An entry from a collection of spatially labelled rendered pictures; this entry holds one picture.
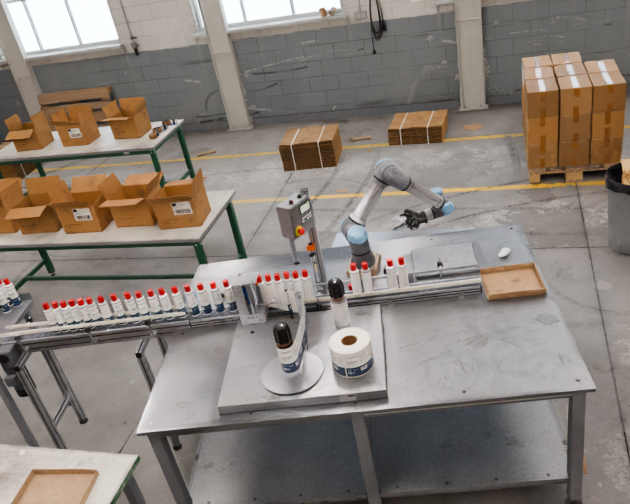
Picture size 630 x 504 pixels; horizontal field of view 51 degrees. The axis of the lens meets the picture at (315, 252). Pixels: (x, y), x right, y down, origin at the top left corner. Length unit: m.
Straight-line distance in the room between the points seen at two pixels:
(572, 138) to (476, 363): 3.67
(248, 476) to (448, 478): 1.06
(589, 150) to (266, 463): 4.32
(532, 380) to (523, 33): 5.94
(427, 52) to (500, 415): 5.66
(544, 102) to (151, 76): 5.61
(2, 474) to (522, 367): 2.47
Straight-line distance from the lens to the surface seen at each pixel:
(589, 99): 6.42
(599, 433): 4.09
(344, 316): 3.36
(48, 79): 10.71
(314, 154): 7.54
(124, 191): 5.60
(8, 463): 3.59
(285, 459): 3.77
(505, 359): 3.24
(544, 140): 6.50
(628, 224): 5.41
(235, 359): 3.43
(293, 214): 3.42
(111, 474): 3.24
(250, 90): 9.26
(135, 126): 7.45
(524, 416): 3.83
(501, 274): 3.81
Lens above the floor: 2.96
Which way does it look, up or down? 30 degrees down
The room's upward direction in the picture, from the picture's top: 12 degrees counter-clockwise
